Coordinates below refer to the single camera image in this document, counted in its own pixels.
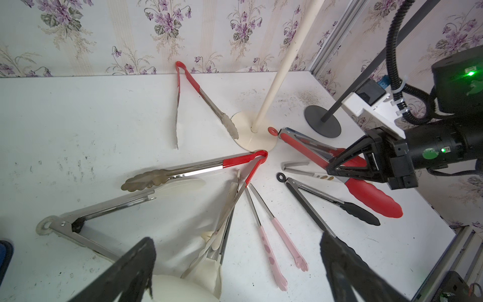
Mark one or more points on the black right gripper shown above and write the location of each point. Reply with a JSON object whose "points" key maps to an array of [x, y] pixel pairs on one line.
{"points": [[379, 156]]}

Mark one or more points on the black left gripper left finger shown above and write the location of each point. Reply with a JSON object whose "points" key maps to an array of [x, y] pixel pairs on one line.
{"points": [[127, 279]]}

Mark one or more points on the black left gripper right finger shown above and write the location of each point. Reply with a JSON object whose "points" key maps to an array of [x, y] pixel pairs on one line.
{"points": [[348, 274]]}

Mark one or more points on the steel tongs white ring large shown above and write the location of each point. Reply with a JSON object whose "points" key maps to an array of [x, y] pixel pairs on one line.
{"points": [[69, 225]]}

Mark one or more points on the red silicone tip tongs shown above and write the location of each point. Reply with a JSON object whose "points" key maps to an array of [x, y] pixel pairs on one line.
{"points": [[321, 154]]}

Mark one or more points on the black silicone tip tongs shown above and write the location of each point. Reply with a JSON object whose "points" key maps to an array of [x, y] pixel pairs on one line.
{"points": [[296, 188]]}

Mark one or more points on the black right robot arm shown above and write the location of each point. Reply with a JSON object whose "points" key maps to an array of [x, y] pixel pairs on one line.
{"points": [[446, 122]]}

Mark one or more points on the dark grey utensil rack stand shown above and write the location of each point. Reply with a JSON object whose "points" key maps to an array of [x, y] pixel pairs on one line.
{"points": [[322, 120]]}

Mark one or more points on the steel tongs cream silicone tips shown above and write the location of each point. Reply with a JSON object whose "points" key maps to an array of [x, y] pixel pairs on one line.
{"points": [[205, 270]]}

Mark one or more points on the small white steel tongs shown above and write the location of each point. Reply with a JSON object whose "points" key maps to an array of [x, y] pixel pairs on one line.
{"points": [[293, 167]]}

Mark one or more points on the cream utensil rack stand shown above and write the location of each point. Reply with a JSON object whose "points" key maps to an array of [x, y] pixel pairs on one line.
{"points": [[253, 128]]}

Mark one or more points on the blue black stapler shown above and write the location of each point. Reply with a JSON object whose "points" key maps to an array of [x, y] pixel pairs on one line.
{"points": [[6, 254]]}

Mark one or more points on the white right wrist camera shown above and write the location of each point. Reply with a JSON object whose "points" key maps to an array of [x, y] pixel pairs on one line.
{"points": [[371, 106]]}

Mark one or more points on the steel tongs red handle near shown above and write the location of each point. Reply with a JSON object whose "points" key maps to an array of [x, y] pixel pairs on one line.
{"points": [[158, 177]]}

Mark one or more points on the steel tongs red handle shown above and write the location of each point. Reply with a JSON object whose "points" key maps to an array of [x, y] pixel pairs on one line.
{"points": [[158, 177], [225, 119]]}

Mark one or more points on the steel tongs red handle far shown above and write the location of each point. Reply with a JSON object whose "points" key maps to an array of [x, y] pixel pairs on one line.
{"points": [[225, 119]]}

